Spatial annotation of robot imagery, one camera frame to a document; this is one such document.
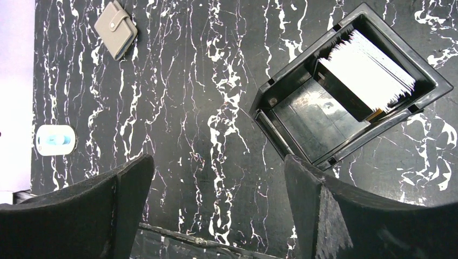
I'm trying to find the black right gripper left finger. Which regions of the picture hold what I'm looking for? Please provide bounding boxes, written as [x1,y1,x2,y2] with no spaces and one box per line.
[1,154,154,258]

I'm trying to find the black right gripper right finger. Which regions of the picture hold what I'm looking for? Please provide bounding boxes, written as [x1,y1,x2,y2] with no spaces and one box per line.
[284,154,457,258]

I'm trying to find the white blue blister pack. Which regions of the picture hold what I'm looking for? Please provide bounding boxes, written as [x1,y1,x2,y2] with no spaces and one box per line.
[35,125,77,156]

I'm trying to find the stack of credit cards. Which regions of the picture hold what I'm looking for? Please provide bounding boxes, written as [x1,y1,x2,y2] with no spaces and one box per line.
[314,30,416,122]

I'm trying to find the black plastic card box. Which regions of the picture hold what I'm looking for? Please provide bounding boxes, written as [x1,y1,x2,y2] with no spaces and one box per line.
[250,3,453,170]

